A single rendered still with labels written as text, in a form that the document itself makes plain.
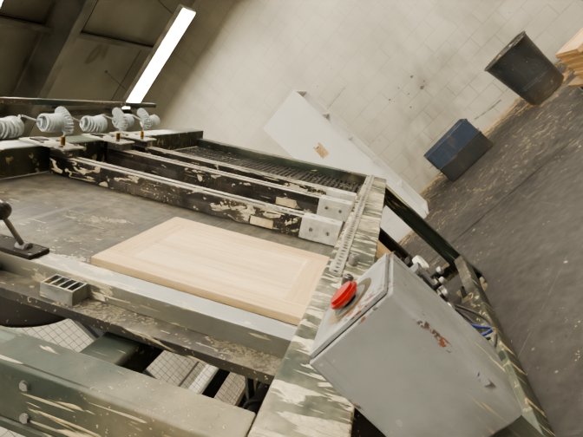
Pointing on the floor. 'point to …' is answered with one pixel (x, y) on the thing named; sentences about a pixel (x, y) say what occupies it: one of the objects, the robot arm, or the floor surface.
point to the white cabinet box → (337, 151)
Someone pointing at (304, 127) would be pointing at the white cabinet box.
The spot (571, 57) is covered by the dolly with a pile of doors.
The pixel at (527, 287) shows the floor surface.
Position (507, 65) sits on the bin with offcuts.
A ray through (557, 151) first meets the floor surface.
